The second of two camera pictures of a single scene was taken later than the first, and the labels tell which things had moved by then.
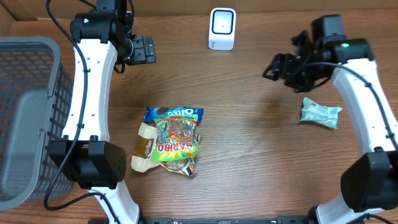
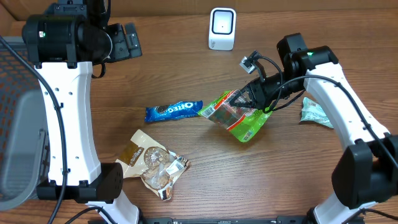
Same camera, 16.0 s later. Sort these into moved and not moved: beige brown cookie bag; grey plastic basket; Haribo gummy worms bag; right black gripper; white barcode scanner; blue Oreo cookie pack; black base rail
Moved: beige brown cookie bag; right black gripper; Haribo gummy worms bag; blue Oreo cookie pack
Not moved: grey plastic basket; white barcode scanner; black base rail
